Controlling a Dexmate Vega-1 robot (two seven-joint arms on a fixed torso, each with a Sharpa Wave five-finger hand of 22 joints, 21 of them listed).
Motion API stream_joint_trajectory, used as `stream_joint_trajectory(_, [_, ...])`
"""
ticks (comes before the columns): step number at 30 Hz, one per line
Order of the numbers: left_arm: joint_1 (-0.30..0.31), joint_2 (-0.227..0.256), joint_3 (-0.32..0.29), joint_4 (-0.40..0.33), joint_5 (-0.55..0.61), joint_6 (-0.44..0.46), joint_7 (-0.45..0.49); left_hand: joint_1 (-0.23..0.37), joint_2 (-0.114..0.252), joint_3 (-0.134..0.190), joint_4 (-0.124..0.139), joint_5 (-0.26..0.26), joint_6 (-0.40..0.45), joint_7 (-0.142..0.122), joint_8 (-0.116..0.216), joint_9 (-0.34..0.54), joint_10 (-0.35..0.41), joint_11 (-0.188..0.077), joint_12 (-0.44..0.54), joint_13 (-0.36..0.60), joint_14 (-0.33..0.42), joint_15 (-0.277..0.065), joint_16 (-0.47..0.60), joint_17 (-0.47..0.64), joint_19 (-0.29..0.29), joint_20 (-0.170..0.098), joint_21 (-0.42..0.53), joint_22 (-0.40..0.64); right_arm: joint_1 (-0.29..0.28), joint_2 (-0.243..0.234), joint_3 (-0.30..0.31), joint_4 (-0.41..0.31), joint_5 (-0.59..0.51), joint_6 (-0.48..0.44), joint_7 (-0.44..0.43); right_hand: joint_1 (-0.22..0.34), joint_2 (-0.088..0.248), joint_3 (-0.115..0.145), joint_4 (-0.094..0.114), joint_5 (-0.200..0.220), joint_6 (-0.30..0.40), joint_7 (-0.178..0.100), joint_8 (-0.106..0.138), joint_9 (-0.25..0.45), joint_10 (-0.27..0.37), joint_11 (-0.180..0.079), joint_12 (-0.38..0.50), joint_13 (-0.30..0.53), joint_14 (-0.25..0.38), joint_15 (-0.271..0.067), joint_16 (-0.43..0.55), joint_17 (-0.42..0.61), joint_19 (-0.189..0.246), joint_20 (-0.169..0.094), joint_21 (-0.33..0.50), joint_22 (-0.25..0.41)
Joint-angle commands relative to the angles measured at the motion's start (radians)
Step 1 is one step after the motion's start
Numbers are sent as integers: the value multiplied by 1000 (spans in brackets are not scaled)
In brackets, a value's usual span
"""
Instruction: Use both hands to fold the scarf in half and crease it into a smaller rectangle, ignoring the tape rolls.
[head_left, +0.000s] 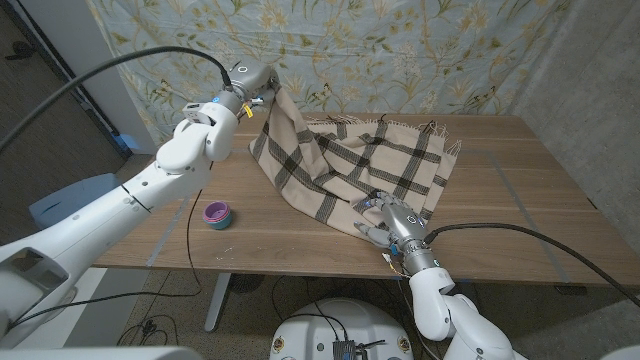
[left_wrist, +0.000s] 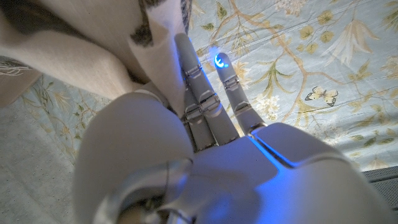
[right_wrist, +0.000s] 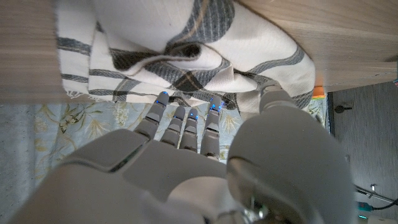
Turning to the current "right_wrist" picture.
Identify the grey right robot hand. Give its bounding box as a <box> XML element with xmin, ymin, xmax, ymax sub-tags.
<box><xmin>8</xmin><ymin>83</ymin><xmax>359</xmax><ymax>224</ymax></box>

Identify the beige plaid fringed scarf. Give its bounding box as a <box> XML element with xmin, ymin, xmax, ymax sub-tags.
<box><xmin>55</xmin><ymin>0</ymin><xmax>317</xmax><ymax>114</ymax></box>

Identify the floral printed backdrop cloth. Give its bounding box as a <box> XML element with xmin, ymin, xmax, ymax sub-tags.
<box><xmin>0</xmin><ymin>96</ymin><xmax>328</xmax><ymax>216</ymax></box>

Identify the black door handle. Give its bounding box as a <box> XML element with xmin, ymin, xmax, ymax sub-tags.
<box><xmin>333</xmin><ymin>105</ymin><xmax>353</xmax><ymax>114</ymax></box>

